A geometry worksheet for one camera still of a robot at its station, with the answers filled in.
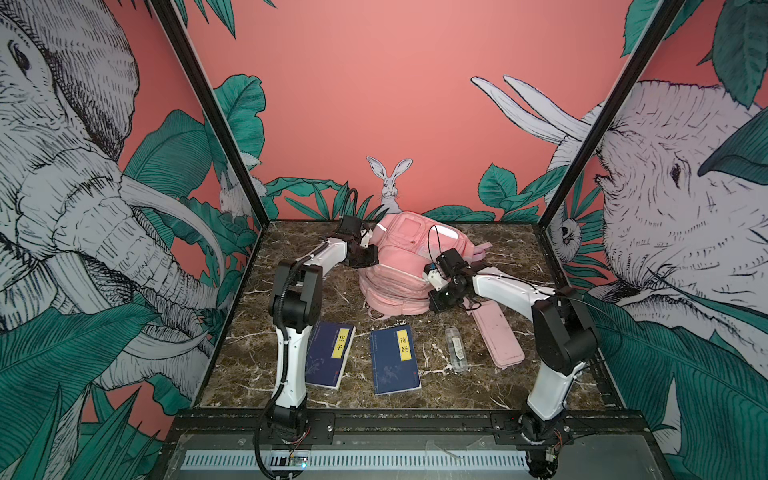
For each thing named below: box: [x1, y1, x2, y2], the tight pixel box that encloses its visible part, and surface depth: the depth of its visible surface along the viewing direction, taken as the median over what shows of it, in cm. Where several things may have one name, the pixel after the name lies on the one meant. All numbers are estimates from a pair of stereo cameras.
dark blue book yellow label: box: [370, 325, 421, 396], surface depth 86 cm
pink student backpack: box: [358, 211, 493, 316], surface depth 103 cm
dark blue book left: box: [305, 321, 357, 390], surface depth 86 cm
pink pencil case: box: [463, 297, 525, 369], surface depth 90 cm
